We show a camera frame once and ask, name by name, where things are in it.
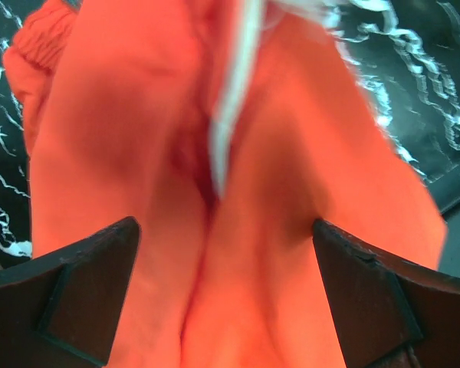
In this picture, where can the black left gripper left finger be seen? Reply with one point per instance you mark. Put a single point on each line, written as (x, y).
(62, 309)

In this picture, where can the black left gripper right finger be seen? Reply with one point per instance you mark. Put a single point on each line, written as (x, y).
(387, 311)

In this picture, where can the orange shorts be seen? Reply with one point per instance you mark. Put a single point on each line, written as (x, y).
(225, 128)

